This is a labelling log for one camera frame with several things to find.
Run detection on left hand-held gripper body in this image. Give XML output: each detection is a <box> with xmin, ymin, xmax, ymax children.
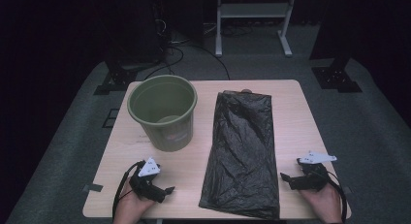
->
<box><xmin>129</xmin><ymin>157</ymin><xmax>167</xmax><ymax>205</ymax></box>

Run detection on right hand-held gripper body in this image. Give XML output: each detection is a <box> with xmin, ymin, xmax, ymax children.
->
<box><xmin>288</xmin><ymin>150</ymin><xmax>338</xmax><ymax>192</ymax></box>

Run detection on black plastic garbage bag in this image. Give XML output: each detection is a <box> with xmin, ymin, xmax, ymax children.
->
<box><xmin>198</xmin><ymin>89</ymin><xmax>280</xmax><ymax>220</ymax></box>

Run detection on green plastic trash bin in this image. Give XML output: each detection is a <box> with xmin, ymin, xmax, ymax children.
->
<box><xmin>126</xmin><ymin>74</ymin><xmax>199</xmax><ymax>153</ymax></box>

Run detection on person's left hand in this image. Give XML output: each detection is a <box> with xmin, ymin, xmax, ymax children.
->
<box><xmin>112</xmin><ymin>177</ymin><xmax>157</xmax><ymax>224</ymax></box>

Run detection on person's right hand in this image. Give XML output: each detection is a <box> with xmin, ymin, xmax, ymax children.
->
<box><xmin>298</xmin><ymin>183</ymin><xmax>343</xmax><ymax>224</ymax></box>

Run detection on black stand base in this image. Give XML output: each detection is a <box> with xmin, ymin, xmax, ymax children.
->
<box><xmin>93</xmin><ymin>55</ymin><xmax>139</xmax><ymax>96</ymax></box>
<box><xmin>311</xmin><ymin>57</ymin><xmax>364</xmax><ymax>94</ymax></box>

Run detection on white metal stand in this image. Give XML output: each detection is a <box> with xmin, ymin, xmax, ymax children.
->
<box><xmin>214</xmin><ymin>0</ymin><xmax>298</xmax><ymax>58</ymax></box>

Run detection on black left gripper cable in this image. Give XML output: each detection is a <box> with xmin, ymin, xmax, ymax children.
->
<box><xmin>111</xmin><ymin>160</ymin><xmax>145</xmax><ymax>220</ymax></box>

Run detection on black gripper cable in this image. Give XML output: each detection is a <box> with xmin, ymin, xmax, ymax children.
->
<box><xmin>325</xmin><ymin>170</ymin><xmax>349</xmax><ymax>224</ymax></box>
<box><xmin>111</xmin><ymin>160</ymin><xmax>145</xmax><ymax>220</ymax></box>

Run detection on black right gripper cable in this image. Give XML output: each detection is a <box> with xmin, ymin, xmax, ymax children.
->
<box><xmin>325</xmin><ymin>170</ymin><xmax>349</xmax><ymax>224</ymax></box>

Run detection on black floor cable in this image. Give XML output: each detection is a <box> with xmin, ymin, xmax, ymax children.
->
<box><xmin>143</xmin><ymin>45</ymin><xmax>185</xmax><ymax>81</ymax></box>
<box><xmin>171</xmin><ymin>42</ymin><xmax>232</xmax><ymax>81</ymax></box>

